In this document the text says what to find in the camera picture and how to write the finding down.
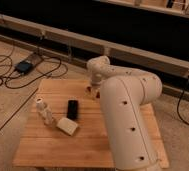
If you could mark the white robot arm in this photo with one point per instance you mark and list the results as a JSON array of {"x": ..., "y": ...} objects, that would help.
[{"x": 122, "y": 91}]

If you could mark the black phone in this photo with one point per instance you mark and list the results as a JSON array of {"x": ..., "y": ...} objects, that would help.
[{"x": 72, "y": 111}]

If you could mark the white rectangular box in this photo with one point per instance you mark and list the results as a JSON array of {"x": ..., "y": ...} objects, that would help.
[{"x": 67, "y": 125}]

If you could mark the clear plastic bottle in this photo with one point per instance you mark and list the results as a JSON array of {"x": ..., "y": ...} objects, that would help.
[{"x": 44, "y": 110}]

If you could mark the wooden table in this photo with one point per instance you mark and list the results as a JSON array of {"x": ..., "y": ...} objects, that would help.
[{"x": 88, "y": 147}]

